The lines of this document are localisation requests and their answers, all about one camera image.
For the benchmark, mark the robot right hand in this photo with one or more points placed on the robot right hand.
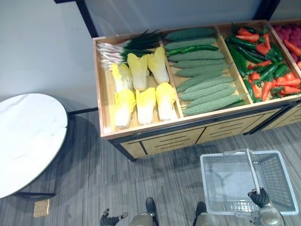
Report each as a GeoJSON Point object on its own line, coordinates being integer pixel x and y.
{"type": "Point", "coordinates": [259, 199]}

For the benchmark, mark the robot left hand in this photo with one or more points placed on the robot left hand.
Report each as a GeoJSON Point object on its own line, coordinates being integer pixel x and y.
{"type": "Point", "coordinates": [108, 220]}

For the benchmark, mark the clear plastic shopping basket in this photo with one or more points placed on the clear plastic shopping basket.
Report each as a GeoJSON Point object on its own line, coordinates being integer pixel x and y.
{"type": "Point", "coordinates": [270, 169]}

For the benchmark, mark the magenta vegetable pile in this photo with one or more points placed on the magenta vegetable pile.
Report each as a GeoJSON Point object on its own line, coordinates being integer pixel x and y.
{"type": "Point", "coordinates": [287, 31]}

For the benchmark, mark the robot left foot dark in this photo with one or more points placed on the robot left foot dark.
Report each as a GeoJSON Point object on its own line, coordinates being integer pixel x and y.
{"type": "Point", "coordinates": [150, 204]}

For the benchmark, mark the robot foot dark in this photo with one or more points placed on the robot foot dark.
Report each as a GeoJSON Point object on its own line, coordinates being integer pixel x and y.
{"type": "Point", "coordinates": [201, 207]}
{"type": "Point", "coordinates": [150, 204]}

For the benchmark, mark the robot right leg silver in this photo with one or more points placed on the robot right leg silver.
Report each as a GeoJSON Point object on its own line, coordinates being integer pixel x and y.
{"type": "Point", "coordinates": [204, 220]}

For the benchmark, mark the robot right foot dark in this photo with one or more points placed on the robot right foot dark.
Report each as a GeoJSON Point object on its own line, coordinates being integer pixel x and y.
{"type": "Point", "coordinates": [201, 207]}

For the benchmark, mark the brass floor plate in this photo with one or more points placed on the brass floor plate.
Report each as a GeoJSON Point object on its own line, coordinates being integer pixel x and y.
{"type": "Point", "coordinates": [41, 208]}

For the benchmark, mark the orange carrot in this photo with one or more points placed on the orange carrot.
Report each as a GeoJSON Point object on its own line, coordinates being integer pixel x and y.
{"type": "Point", "coordinates": [266, 41]}
{"type": "Point", "coordinates": [245, 31]}
{"type": "Point", "coordinates": [262, 49]}
{"type": "Point", "coordinates": [261, 64]}
{"type": "Point", "coordinates": [255, 76]}
{"type": "Point", "coordinates": [289, 82]}
{"type": "Point", "coordinates": [247, 37]}
{"type": "Point", "coordinates": [291, 90]}
{"type": "Point", "coordinates": [266, 90]}
{"type": "Point", "coordinates": [289, 76]}
{"type": "Point", "coordinates": [292, 47]}
{"type": "Point", "coordinates": [256, 90]}

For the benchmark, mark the long green pepper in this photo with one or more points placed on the long green pepper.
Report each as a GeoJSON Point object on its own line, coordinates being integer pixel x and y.
{"type": "Point", "coordinates": [249, 54]}
{"type": "Point", "coordinates": [277, 51]}
{"type": "Point", "coordinates": [281, 70]}
{"type": "Point", "coordinates": [243, 42]}
{"type": "Point", "coordinates": [237, 58]}
{"type": "Point", "coordinates": [268, 71]}
{"type": "Point", "coordinates": [249, 90]}

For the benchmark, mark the round white marble table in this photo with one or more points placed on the round white marble table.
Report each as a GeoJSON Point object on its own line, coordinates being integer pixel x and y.
{"type": "Point", "coordinates": [30, 141]}

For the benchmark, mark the yellow napa cabbage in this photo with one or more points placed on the yellow napa cabbage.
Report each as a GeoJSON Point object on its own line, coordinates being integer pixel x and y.
{"type": "Point", "coordinates": [165, 101]}
{"type": "Point", "coordinates": [145, 106]}
{"type": "Point", "coordinates": [138, 70]}
{"type": "Point", "coordinates": [124, 108]}
{"type": "Point", "coordinates": [158, 66]}
{"type": "Point", "coordinates": [122, 77]}

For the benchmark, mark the dark green cucumber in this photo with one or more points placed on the dark green cucumber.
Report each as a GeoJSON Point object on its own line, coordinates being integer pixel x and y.
{"type": "Point", "coordinates": [195, 48]}

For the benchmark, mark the green onion bunch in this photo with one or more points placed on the green onion bunch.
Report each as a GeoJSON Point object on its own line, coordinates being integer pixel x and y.
{"type": "Point", "coordinates": [131, 47]}

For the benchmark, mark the frosted back panel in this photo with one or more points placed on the frosted back panel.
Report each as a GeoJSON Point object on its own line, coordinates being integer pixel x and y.
{"type": "Point", "coordinates": [164, 14]}

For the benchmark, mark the black metal rack post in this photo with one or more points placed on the black metal rack post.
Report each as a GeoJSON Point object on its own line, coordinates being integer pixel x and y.
{"type": "Point", "coordinates": [265, 9]}
{"type": "Point", "coordinates": [88, 18]}

